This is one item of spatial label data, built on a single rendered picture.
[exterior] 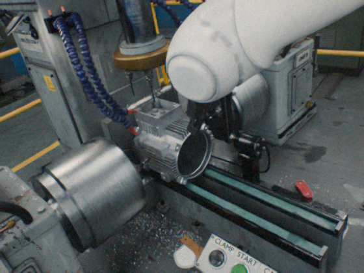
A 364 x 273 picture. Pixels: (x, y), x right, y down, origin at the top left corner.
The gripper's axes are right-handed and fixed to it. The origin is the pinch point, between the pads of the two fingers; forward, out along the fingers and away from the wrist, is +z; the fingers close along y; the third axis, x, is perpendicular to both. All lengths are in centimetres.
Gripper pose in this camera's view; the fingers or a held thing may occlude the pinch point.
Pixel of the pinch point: (195, 123)
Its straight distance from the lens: 79.5
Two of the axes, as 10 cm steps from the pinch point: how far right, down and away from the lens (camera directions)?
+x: 6.9, 6.5, -3.2
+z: -2.1, 6.1, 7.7
